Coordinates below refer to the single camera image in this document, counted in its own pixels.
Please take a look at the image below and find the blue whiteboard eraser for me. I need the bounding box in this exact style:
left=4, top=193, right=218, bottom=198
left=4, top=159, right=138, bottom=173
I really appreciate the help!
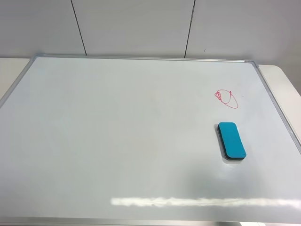
left=217, top=122, right=246, bottom=161

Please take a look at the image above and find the red marker scribble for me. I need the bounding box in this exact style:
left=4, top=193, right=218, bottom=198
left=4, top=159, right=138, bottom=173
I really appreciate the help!
left=214, top=89, right=238, bottom=109

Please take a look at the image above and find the white whiteboard with aluminium frame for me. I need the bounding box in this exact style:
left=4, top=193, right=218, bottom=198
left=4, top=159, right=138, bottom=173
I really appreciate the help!
left=0, top=55, right=301, bottom=226

